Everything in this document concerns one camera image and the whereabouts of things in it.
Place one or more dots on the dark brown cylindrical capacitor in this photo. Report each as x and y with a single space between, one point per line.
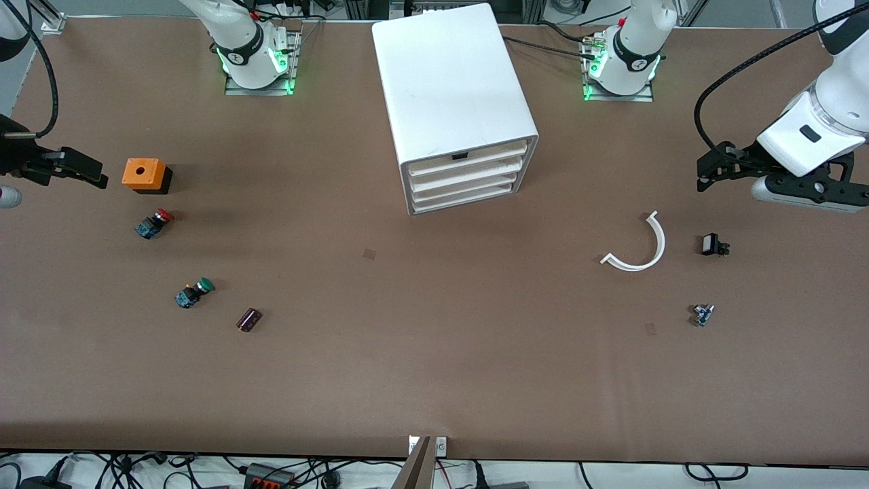
249 319

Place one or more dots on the small blue component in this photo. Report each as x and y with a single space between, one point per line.
703 314

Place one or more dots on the black power adapter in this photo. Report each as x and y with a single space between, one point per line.
41 483

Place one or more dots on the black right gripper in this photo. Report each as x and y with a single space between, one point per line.
13 157

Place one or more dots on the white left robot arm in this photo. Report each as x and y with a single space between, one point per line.
835 102

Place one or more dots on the black plug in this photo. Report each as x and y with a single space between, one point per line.
480 477

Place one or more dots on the white curved plastic part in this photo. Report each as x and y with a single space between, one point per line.
657 248

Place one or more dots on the brown wooden beam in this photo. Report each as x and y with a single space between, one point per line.
417 472

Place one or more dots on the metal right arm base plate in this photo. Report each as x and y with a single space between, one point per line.
293 68

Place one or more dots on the white drawer with black slot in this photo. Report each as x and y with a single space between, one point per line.
489 152

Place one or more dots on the small white bracket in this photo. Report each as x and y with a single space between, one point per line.
441 446

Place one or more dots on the small black component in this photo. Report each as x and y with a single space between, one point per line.
711 244

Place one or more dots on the orange button enclosure box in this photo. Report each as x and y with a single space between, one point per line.
141 173

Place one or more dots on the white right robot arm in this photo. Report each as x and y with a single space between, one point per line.
237 34

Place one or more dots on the green push button switch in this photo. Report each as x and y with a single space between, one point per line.
193 293

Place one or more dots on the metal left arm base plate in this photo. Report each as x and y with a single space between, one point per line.
645 96

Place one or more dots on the white drawer cabinet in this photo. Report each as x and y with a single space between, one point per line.
448 81

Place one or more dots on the plain white drawer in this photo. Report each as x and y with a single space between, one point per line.
468 170
468 195
468 183

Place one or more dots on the black power strip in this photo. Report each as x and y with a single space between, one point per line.
268 477

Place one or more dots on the red push button switch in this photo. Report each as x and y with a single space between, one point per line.
153 224

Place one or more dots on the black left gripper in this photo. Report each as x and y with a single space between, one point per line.
745 161

